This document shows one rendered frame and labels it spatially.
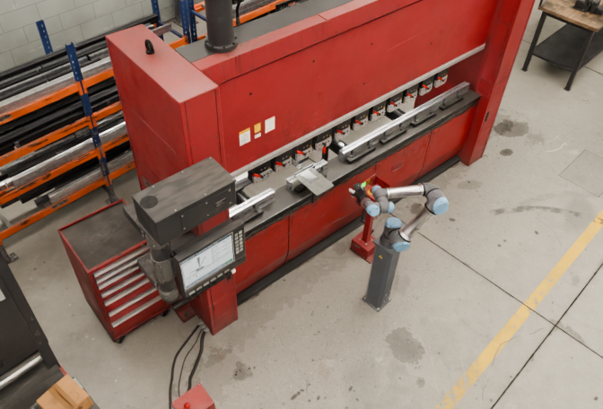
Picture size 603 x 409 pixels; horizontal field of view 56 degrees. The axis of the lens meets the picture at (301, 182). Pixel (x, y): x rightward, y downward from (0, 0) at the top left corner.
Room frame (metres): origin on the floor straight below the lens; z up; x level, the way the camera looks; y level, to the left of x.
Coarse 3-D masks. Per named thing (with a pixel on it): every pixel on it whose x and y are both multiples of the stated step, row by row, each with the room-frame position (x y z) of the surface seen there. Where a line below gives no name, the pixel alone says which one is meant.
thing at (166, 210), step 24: (192, 168) 2.28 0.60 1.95; (216, 168) 2.29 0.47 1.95; (144, 192) 2.08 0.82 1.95; (168, 192) 2.09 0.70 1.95; (192, 192) 2.09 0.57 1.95; (216, 192) 2.13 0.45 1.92; (144, 216) 1.96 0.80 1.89; (168, 216) 1.92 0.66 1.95; (192, 216) 2.01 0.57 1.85; (168, 240) 1.91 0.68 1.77; (168, 264) 1.97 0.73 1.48; (168, 288) 1.96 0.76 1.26
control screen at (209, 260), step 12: (228, 240) 2.13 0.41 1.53; (204, 252) 2.01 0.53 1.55; (216, 252) 2.07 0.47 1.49; (228, 252) 2.12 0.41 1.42; (180, 264) 1.91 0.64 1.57; (192, 264) 1.96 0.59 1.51; (204, 264) 2.01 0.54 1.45; (216, 264) 2.06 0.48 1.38; (192, 276) 1.95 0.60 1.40; (204, 276) 2.00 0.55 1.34
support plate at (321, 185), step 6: (312, 168) 3.35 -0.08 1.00; (300, 180) 3.20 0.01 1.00; (318, 180) 3.21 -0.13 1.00; (324, 180) 3.21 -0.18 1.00; (306, 186) 3.14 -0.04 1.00; (312, 186) 3.14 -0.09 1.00; (318, 186) 3.15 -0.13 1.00; (324, 186) 3.15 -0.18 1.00; (330, 186) 3.15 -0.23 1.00; (312, 192) 3.08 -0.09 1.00; (318, 192) 3.08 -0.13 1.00
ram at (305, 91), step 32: (448, 0) 4.22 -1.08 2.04; (480, 0) 4.52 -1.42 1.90; (352, 32) 3.52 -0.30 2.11; (384, 32) 3.75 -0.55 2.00; (416, 32) 4.00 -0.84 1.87; (448, 32) 4.28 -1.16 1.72; (480, 32) 4.62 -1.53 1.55; (288, 64) 3.15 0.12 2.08; (320, 64) 3.34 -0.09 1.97; (352, 64) 3.54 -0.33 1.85; (384, 64) 3.78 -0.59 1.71; (416, 64) 4.06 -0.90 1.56; (224, 96) 2.82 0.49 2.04; (256, 96) 2.98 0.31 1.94; (288, 96) 3.15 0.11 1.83; (320, 96) 3.35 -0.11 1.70; (352, 96) 3.57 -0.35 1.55; (224, 128) 2.81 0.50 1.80; (288, 128) 3.16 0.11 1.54; (256, 160) 2.97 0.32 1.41
